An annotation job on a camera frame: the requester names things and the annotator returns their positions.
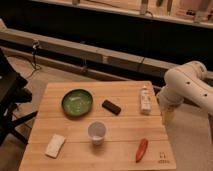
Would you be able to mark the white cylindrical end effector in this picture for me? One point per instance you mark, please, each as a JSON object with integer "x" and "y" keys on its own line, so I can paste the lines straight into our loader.
{"x": 167, "y": 112}

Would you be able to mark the black eraser block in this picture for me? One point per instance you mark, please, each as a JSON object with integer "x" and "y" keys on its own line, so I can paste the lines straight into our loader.
{"x": 111, "y": 107}

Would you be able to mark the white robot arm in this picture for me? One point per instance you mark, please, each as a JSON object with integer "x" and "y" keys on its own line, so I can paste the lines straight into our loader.
{"x": 185, "y": 82}

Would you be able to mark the white tube bottle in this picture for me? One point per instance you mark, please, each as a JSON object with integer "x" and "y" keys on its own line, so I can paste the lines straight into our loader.
{"x": 145, "y": 103}

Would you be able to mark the red chili pepper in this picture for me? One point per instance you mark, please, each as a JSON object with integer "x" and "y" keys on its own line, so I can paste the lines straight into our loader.
{"x": 141, "y": 150}

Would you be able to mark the clear plastic cup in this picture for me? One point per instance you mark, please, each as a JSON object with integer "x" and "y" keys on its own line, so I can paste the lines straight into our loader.
{"x": 96, "y": 132}

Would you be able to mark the green bowl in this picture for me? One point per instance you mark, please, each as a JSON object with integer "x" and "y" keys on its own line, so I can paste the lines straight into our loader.
{"x": 77, "y": 102}

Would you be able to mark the white sponge block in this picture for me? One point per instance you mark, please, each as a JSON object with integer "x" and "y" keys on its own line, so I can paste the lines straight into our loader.
{"x": 54, "y": 145}

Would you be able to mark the black chair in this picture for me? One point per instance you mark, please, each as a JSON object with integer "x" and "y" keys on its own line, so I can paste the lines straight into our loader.
{"x": 12, "y": 91}

